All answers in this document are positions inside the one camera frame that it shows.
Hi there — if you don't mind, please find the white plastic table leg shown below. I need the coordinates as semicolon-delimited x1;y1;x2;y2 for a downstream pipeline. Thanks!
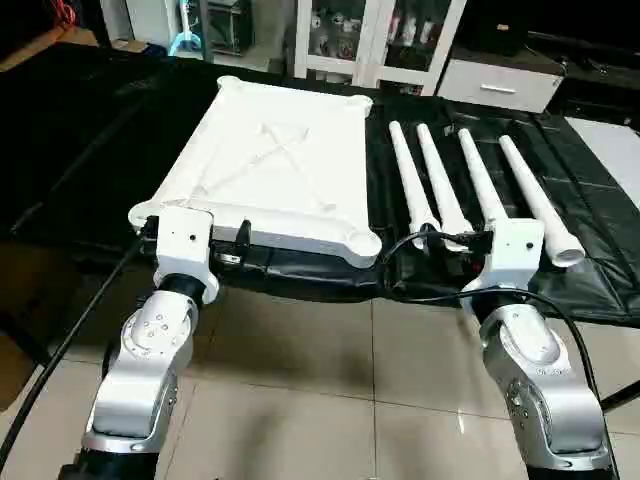
416;123;475;252
497;134;586;268
457;128;509;233
388;121;442;251

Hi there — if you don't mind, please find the white plastic table top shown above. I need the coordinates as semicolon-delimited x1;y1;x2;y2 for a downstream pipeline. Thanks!
128;76;384;268

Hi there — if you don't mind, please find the white drawer unit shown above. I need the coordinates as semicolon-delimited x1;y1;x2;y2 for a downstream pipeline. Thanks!
437;45;566;114

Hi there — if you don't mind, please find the black work mat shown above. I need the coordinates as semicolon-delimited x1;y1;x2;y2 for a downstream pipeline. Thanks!
0;42;640;326

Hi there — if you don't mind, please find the light blue plastic item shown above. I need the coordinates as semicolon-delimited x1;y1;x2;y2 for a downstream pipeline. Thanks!
168;0;204;58

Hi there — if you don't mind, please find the white glass door cabinet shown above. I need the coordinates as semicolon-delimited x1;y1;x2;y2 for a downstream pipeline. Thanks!
293;0;469;96

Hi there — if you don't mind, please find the grey metal pole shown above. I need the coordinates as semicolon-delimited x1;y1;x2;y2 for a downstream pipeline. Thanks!
198;0;213;59

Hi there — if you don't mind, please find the dark equipment rack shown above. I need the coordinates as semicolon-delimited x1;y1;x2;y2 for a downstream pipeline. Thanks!
212;0;256;56

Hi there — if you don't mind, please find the brown wooden board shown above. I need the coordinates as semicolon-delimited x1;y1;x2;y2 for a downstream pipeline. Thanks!
0;25;101;71

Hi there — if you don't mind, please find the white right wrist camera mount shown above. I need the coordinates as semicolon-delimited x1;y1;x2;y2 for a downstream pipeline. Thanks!
483;219;547;293

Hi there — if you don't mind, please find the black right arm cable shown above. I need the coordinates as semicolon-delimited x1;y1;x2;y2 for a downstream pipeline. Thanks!
380;228;601;401

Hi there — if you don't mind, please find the red wire bundle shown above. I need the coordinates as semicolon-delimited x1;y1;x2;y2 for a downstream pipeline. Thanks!
55;0;79;29

